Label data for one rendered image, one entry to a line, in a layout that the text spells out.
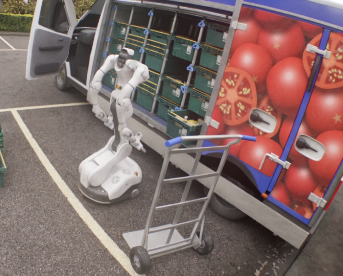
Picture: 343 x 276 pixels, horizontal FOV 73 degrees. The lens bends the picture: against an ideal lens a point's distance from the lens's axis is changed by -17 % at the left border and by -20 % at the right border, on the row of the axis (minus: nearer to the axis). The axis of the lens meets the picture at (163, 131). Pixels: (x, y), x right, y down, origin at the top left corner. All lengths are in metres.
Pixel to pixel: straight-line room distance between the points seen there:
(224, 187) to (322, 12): 1.98
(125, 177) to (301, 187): 1.69
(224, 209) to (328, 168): 1.34
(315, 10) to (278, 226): 2.01
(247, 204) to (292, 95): 1.17
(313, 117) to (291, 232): 1.11
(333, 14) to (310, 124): 0.97
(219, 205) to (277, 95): 1.43
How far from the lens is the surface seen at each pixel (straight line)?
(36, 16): 5.06
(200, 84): 3.18
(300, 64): 2.44
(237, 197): 2.88
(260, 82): 2.57
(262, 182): 2.69
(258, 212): 2.81
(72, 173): 3.33
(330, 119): 2.37
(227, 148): 2.11
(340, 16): 2.45
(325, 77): 2.38
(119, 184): 2.76
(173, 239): 2.71
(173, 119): 3.06
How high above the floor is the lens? 1.85
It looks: 22 degrees down
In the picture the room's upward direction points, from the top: 14 degrees clockwise
